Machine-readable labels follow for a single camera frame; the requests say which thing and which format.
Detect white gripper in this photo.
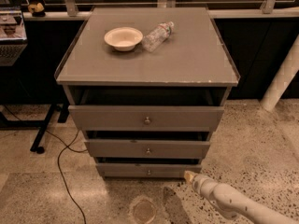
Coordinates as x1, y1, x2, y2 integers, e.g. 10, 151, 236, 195
184, 171, 218, 200

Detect yellow black tape dispenser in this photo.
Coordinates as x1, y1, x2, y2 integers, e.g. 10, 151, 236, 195
27, 2, 46, 17

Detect white paper bowl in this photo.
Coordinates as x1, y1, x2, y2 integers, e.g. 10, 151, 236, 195
104, 27, 143, 51

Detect grey bottom drawer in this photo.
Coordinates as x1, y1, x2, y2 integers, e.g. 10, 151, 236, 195
96, 163, 202, 178

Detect grey drawer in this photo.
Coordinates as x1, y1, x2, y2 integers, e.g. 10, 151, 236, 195
85, 139, 209, 159
96, 163, 202, 178
69, 105, 224, 132

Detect grey top drawer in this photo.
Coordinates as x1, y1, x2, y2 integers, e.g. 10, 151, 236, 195
69, 105, 224, 132

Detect white diagonal pillar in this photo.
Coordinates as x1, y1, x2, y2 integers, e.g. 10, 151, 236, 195
260, 36, 299, 111

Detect clear plastic water bottle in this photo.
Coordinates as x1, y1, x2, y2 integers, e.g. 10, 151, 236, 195
142, 21, 175, 52

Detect black floor cable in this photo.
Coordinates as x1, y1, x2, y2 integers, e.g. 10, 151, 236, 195
2, 105, 88, 224

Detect grey drawer cabinet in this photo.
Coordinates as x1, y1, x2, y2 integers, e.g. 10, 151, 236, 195
56, 7, 239, 166

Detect grey middle drawer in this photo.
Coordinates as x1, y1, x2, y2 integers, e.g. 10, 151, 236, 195
85, 139, 209, 159

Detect black desk frame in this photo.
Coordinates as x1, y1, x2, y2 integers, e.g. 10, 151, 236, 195
0, 104, 69, 154

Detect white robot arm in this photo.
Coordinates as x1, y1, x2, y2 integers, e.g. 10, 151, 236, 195
184, 171, 299, 224

